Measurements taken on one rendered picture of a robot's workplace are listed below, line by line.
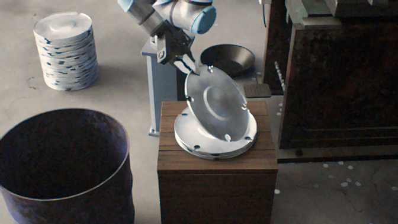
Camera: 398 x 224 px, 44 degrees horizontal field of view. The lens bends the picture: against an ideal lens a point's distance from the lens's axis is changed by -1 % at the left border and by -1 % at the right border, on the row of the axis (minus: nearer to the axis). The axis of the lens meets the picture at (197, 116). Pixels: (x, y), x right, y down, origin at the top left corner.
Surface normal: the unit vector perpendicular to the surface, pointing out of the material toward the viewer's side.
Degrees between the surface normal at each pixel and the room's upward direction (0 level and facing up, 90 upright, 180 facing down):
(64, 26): 0
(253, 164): 0
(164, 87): 90
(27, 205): 92
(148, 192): 0
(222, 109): 43
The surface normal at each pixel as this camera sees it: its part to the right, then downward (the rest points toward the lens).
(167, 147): 0.00, -0.78
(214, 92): 0.64, -0.42
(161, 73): -0.22, 0.61
